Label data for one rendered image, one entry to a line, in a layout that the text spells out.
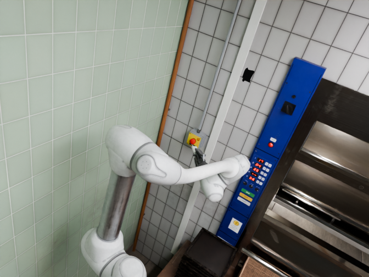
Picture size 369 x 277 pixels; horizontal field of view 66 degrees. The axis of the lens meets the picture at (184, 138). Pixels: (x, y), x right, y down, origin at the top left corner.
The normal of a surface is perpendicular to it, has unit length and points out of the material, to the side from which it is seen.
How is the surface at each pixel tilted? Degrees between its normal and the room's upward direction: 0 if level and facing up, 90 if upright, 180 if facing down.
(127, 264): 10
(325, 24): 90
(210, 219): 90
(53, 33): 90
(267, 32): 90
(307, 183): 70
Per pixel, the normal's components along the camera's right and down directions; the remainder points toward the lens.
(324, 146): -0.40, 0.04
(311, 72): -0.51, 0.34
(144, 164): -0.30, -0.17
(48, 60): 0.83, 0.44
